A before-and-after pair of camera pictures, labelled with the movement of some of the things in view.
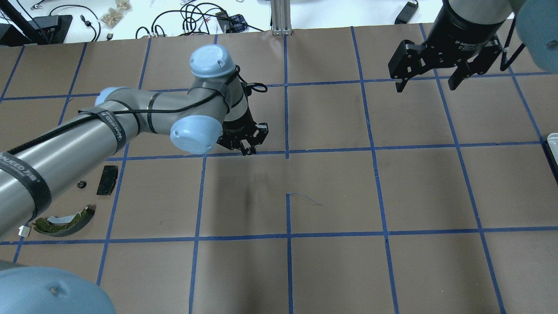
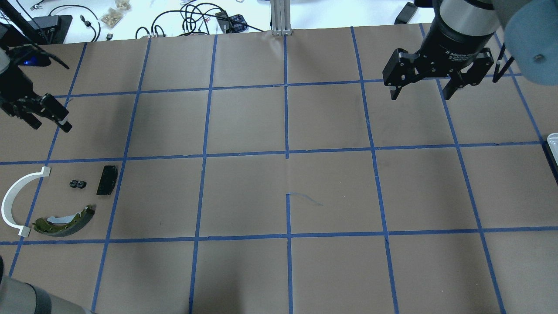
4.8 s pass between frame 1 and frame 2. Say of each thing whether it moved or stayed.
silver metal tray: stayed
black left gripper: moved
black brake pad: stayed
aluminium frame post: stayed
